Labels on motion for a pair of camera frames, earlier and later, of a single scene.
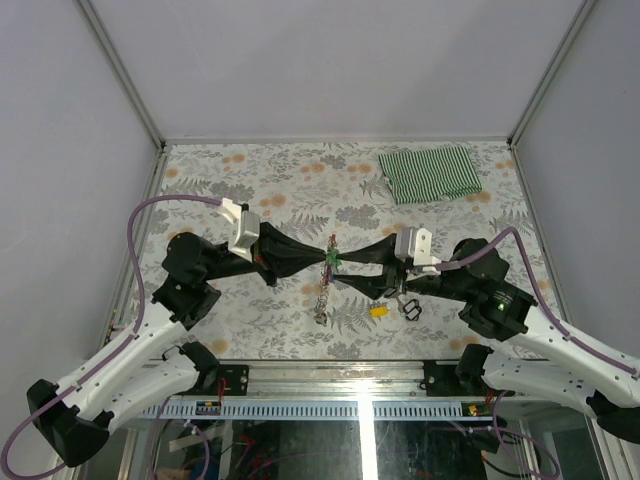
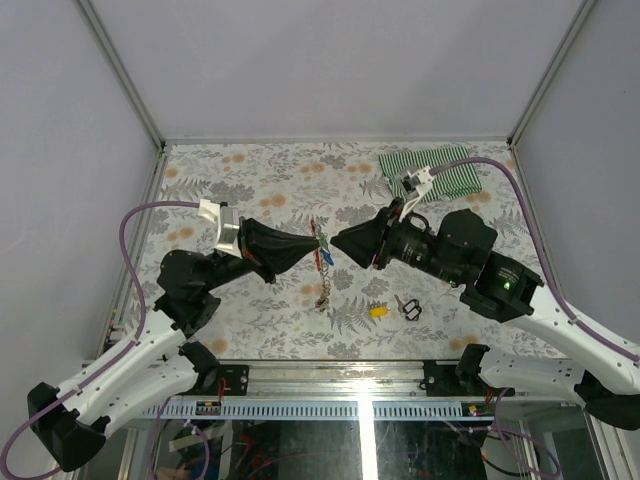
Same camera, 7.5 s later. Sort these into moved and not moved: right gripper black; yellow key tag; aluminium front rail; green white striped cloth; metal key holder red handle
Moved: metal key holder red handle; right gripper black
Not moved: yellow key tag; aluminium front rail; green white striped cloth
